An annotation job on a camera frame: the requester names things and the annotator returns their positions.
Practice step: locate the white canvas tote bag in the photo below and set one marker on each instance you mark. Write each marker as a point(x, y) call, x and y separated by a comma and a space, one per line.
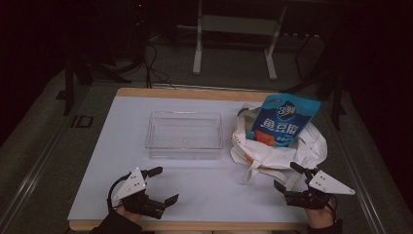
point(308, 147)

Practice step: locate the black floor socket plate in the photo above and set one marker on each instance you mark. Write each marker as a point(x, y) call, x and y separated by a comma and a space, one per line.
point(82, 121)

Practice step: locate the blue snack packet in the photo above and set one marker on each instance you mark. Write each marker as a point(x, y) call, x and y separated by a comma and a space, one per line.
point(282, 117)

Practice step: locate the person's left hand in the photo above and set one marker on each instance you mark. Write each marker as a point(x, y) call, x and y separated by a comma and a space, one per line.
point(126, 212)

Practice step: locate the clear plastic box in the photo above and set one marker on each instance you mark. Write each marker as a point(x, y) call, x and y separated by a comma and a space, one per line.
point(184, 136)

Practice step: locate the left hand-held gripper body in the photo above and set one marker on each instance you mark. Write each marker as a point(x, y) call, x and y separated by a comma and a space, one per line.
point(131, 186)

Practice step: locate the metal floor rail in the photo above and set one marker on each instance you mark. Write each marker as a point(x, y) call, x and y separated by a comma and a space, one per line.
point(32, 178)
point(357, 182)

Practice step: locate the black metal stand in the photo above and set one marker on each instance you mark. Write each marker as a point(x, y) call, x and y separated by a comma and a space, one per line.
point(68, 85)
point(337, 97)

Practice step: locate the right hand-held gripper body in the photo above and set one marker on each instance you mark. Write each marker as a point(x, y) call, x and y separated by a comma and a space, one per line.
point(328, 184)

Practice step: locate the white metal table frame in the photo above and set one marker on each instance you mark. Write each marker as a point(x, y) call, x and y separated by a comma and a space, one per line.
point(238, 24)

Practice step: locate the person's right hand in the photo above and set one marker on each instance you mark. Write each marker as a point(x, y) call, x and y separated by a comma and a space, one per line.
point(319, 217)

